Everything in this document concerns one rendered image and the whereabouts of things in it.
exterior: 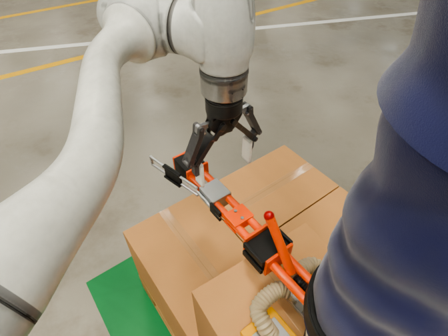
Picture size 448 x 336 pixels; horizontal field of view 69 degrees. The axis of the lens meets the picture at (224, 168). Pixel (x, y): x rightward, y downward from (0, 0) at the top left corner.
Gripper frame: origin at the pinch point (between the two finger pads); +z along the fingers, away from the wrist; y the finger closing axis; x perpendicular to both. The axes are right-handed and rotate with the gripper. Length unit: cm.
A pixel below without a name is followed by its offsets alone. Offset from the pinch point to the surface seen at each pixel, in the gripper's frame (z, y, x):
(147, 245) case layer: 67, -15, 36
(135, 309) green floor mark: 121, -30, 40
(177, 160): 11.7, -2.5, 20.4
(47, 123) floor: 122, -23, 239
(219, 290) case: 27.1, -11.2, -13.6
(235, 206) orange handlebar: 13.3, 1.9, -2.6
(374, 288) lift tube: -18.9, -8.7, -41.1
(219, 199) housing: 12.6, -0.4, 1.4
